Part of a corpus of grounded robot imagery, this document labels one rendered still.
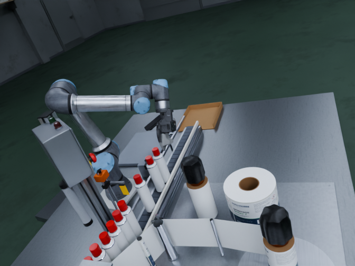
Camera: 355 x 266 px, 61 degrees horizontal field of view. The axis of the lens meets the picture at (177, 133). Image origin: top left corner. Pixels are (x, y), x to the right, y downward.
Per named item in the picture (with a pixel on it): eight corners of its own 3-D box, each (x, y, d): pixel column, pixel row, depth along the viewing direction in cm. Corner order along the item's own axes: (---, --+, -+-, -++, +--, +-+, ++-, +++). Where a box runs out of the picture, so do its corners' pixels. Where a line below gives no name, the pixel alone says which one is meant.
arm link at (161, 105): (152, 102, 154) (159, 102, 161) (152, 111, 154) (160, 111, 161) (165, 100, 151) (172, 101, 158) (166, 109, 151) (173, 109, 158)
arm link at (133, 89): (129, 92, 146) (151, 89, 147) (129, 83, 156) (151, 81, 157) (131, 106, 150) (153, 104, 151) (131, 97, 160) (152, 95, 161)
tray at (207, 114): (214, 129, 198) (213, 123, 196) (177, 131, 209) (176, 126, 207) (223, 106, 221) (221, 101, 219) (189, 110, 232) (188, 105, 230)
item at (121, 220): (137, 253, 123) (118, 218, 113) (126, 252, 125) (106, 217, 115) (142, 242, 127) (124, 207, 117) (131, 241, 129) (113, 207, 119)
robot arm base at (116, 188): (121, 202, 159) (113, 189, 154) (101, 199, 167) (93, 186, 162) (137, 182, 169) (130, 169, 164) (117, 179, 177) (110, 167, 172)
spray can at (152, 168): (164, 192, 150) (150, 160, 140) (155, 192, 152) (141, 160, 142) (167, 185, 154) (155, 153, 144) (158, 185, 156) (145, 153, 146)
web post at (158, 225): (176, 262, 114) (161, 228, 105) (165, 260, 116) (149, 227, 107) (180, 252, 118) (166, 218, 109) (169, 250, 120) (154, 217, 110)
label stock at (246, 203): (287, 223, 115) (282, 195, 108) (234, 234, 117) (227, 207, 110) (272, 188, 132) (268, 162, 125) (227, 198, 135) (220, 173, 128)
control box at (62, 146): (69, 189, 102) (41, 143, 93) (56, 171, 115) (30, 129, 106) (96, 172, 106) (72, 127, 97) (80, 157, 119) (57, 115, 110)
